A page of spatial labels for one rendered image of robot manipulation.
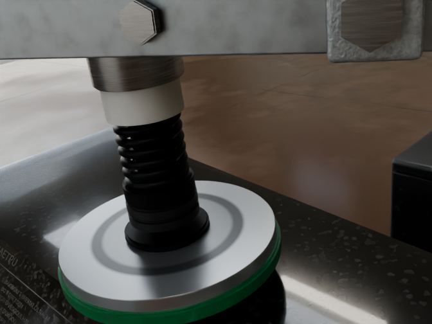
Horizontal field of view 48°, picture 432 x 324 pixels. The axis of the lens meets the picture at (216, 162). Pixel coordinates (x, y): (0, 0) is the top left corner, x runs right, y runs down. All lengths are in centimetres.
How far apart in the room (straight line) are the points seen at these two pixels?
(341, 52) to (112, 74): 19
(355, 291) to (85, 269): 25
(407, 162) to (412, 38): 66
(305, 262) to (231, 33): 27
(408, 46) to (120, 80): 22
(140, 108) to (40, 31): 9
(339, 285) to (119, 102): 26
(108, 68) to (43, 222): 34
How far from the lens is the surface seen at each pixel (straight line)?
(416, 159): 94
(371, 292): 48
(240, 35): 32
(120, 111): 41
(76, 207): 71
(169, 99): 41
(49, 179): 83
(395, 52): 28
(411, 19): 28
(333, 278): 49
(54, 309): 56
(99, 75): 40
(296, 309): 46
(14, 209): 76
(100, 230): 51
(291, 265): 51
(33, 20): 40
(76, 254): 48
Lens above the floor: 112
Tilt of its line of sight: 23 degrees down
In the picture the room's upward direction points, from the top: 8 degrees counter-clockwise
